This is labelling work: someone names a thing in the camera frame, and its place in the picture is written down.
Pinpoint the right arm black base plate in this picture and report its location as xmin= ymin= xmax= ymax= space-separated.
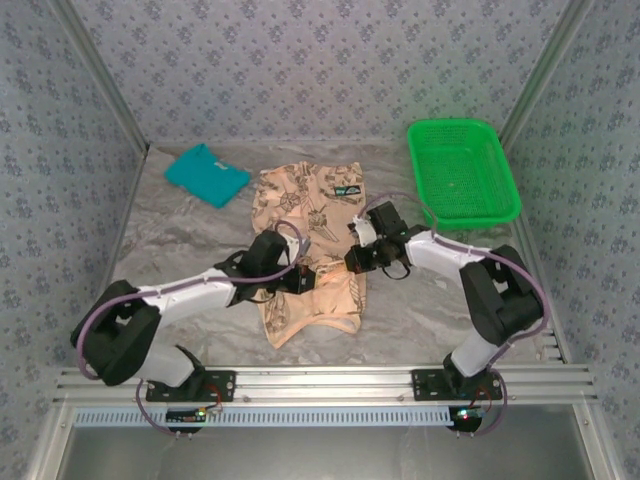
xmin=410 ymin=368 xmax=504 ymax=403

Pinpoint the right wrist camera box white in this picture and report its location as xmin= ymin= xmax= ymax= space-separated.
xmin=348 ymin=215 xmax=377 ymax=247

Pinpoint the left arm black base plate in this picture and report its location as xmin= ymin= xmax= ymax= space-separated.
xmin=144 ymin=368 xmax=237 ymax=404

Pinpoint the aluminium mounting rail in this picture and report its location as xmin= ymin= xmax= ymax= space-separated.
xmin=53 ymin=364 xmax=599 ymax=405

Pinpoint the aluminium frame post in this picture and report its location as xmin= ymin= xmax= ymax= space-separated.
xmin=49 ymin=0 xmax=152 ymax=157
xmin=498 ymin=0 xmax=597 ymax=147

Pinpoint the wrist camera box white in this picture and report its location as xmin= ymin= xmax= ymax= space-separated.
xmin=348 ymin=215 xmax=377 ymax=247
xmin=288 ymin=234 xmax=314 ymax=264

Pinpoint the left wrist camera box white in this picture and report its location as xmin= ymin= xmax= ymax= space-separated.
xmin=288 ymin=234 xmax=314 ymax=264

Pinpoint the folded teal t-shirt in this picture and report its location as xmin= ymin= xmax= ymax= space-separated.
xmin=163 ymin=143 xmax=253 ymax=210

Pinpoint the green plastic basket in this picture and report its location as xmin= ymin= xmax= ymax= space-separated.
xmin=406 ymin=117 xmax=523 ymax=231

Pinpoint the peach printed t-shirt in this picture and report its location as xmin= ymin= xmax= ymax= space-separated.
xmin=249 ymin=160 xmax=370 ymax=350

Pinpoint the aluminium perforated rail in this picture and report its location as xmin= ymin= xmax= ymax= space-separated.
xmin=73 ymin=405 xmax=457 ymax=428

